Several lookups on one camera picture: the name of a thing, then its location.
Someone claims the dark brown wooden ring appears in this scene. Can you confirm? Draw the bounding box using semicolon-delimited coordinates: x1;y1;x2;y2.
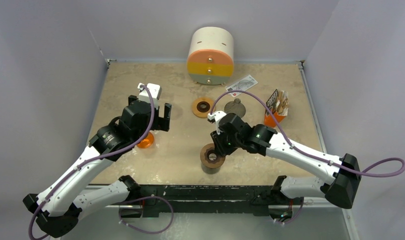
199;143;227;169

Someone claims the clear glass dripper cone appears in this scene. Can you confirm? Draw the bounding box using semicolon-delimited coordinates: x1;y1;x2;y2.
224;98;246;118

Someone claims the glass carafe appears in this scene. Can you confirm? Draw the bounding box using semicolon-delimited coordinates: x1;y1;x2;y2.
201;163;222;175

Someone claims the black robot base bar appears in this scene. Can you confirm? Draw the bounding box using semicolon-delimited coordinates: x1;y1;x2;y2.
108;184;304;219

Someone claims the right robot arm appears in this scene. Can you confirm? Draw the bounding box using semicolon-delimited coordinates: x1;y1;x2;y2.
207;111;361;209

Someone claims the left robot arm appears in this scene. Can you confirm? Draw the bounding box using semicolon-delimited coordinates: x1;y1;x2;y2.
23;95;172;238

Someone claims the orange coffee filter box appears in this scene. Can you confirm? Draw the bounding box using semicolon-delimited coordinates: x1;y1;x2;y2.
266;89;289;123

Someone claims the white printed packet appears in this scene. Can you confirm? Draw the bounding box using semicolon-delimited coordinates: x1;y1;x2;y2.
225;74;258;92

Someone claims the round three-drawer storage box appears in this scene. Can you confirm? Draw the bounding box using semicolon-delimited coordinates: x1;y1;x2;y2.
186;26;234;86

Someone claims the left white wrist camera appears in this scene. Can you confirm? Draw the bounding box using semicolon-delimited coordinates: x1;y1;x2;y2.
137;82;162;109

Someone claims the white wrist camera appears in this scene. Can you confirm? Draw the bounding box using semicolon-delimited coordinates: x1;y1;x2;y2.
207;111;227;135
137;82;162;109

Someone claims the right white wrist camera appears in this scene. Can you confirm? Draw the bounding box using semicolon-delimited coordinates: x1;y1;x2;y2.
207;111;227;135

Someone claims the light wooden ring coaster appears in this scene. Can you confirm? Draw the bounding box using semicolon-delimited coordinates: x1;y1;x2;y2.
191;97;214;118

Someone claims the base left purple cable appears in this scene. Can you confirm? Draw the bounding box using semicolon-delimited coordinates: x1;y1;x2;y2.
118;196;175;235

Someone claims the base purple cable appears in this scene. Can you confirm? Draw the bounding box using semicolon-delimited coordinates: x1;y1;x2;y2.
272;201;306;226
118;196;175;235

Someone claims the base right purple cable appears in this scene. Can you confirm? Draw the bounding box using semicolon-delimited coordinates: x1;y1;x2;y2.
272;201;306;226

